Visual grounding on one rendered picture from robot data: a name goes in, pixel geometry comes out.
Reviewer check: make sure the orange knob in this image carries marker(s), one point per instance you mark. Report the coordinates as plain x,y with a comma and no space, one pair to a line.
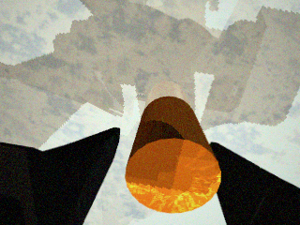
171,167

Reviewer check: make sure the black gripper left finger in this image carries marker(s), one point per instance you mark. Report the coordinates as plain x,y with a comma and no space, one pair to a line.
57,186

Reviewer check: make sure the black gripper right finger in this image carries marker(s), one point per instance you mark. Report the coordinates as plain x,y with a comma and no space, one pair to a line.
250,195

